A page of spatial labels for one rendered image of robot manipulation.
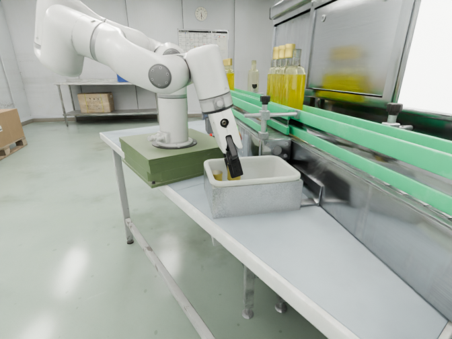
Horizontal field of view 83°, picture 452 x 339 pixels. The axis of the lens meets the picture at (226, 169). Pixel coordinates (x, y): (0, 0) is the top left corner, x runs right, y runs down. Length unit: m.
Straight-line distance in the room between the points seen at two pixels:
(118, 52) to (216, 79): 0.20
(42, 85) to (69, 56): 6.56
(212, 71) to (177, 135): 0.35
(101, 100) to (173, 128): 5.43
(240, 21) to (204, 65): 6.43
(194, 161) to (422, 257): 0.61
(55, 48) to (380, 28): 0.78
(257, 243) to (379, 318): 0.22
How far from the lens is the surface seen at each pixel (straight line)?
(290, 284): 0.47
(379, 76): 0.82
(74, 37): 0.68
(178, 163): 0.80
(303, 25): 1.30
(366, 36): 0.88
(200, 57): 0.57
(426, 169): 0.49
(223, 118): 0.57
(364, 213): 0.57
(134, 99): 6.78
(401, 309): 0.49
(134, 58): 0.57
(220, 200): 0.59
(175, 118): 0.85
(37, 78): 7.29
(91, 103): 6.33
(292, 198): 0.65
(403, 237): 0.51
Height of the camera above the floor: 1.07
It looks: 21 degrees down
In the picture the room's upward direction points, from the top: straight up
